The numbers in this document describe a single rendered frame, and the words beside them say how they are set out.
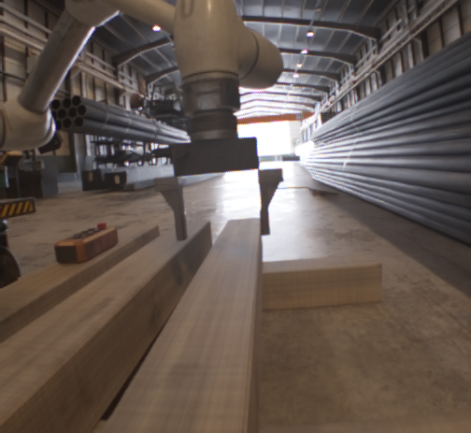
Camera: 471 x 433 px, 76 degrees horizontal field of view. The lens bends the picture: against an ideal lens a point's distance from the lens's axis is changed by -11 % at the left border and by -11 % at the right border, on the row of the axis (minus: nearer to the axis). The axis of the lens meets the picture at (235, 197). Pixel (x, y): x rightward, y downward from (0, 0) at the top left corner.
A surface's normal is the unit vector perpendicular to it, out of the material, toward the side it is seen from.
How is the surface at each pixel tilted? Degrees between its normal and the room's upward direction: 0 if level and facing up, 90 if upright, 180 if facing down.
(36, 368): 0
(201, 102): 90
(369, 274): 90
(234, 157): 90
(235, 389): 0
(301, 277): 90
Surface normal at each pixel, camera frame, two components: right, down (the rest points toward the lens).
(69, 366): 0.99, -0.07
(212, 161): -0.08, 0.11
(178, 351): -0.08, -0.99
